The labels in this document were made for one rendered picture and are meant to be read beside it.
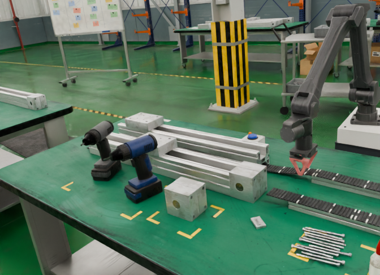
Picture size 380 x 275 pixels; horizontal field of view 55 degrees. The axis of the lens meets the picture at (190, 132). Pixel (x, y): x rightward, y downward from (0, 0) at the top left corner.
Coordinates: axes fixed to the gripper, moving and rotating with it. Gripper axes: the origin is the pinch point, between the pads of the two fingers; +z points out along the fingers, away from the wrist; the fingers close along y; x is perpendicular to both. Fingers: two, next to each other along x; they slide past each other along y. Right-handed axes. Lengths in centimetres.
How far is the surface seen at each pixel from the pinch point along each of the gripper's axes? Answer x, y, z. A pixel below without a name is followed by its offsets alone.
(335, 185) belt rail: 12.0, 2.0, 1.9
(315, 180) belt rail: 5.2, 1.4, 2.0
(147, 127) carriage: -74, 5, -8
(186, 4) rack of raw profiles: -636, -718, -37
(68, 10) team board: -558, -285, -58
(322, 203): 13.5, 18.2, -0.2
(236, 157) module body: -25.4, 5.0, -2.1
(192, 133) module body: -53, -2, -5
